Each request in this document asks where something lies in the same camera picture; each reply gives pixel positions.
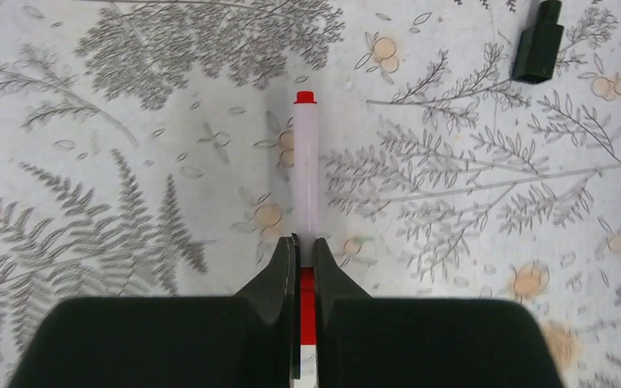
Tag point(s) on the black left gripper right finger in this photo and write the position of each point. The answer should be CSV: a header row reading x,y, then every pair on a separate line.
x,y
366,341

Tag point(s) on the floral table cloth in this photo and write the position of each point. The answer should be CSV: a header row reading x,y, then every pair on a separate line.
x,y
147,149

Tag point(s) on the red cap marker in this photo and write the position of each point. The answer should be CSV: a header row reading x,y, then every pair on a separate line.
x,y
306,208

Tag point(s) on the black cap whiteboard marker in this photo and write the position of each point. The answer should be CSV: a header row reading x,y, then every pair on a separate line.
x,y
539,45

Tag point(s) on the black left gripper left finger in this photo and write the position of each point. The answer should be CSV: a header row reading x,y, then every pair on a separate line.
x,y
248,339

